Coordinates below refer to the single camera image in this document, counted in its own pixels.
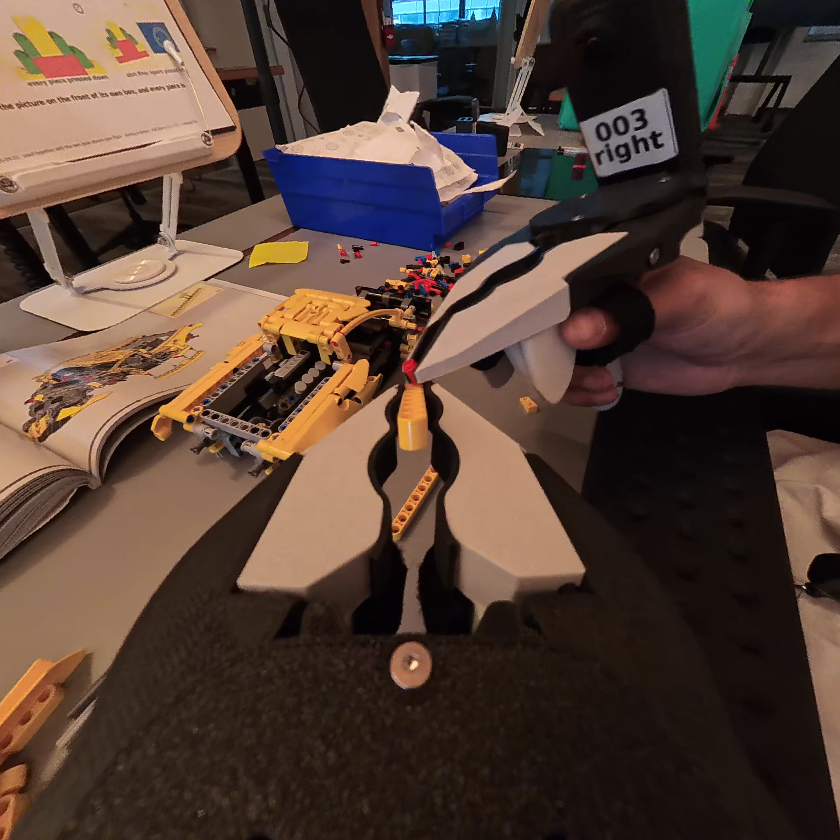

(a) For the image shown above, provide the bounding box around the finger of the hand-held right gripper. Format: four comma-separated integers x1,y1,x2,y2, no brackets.
413,231,632,386
419,241,544,352

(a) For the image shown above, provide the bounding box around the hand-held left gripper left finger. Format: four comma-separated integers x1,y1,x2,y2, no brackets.
238,387,403,634

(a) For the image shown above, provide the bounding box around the grey desk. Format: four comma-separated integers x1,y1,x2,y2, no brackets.
0,193,595,723

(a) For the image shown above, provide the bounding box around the person's right hand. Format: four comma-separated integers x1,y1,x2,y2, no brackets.
561,256,769,411

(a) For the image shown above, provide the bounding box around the large paned window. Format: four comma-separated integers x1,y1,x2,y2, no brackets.
387,0,506,27

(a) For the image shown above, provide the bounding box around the pile of yellow brick parts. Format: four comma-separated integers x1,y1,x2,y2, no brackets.
0,650,88,818

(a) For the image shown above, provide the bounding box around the open instruction booklet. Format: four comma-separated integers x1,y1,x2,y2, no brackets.
0,279,290,562

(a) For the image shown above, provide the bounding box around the dark green tray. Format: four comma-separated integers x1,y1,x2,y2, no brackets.
518,147,599,201

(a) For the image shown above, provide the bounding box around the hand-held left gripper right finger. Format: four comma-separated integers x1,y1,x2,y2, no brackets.
427,382,586,623

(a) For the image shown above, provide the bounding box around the yellow black brick car model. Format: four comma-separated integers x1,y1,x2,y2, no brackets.
151,289,437,476

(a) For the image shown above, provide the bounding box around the long yellow brick beam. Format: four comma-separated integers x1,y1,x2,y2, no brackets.
392,466,439,542

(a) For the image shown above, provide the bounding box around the pile of small brick pins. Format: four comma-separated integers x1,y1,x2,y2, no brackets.
357,239,492,309

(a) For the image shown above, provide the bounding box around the black cord toggle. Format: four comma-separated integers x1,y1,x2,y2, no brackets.
794,554,840,599

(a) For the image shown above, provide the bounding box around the yellow paper sheet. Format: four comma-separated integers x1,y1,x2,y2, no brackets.
248,241,309,269

